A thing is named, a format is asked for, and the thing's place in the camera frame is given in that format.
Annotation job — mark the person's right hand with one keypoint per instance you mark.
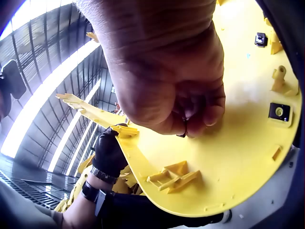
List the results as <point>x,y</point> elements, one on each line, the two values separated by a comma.
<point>162,59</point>

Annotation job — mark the person's left hand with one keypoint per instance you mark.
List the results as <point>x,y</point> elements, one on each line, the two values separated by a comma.
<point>109,152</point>

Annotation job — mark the person's left fingers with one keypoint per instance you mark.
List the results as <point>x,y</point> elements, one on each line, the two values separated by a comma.
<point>107,133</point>

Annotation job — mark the person's right fingers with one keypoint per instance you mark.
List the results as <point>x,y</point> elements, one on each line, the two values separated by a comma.
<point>202,112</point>

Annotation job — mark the small black clip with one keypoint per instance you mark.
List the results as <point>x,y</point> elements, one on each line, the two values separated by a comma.
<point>185,126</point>

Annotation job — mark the yellow U-shaped plastic panel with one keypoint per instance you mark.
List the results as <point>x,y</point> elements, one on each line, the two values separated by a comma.
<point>226,155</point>

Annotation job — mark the pile of flat yellow panels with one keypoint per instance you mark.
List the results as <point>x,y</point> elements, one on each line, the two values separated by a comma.
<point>126,183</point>

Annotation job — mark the black wrist band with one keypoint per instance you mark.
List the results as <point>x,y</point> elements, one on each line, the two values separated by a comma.
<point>91,193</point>

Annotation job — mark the black square clip nut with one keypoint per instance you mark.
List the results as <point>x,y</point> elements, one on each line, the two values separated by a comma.
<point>272,112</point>
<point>261,39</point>

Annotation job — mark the person's body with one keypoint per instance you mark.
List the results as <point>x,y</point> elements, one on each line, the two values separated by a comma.
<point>23,210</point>

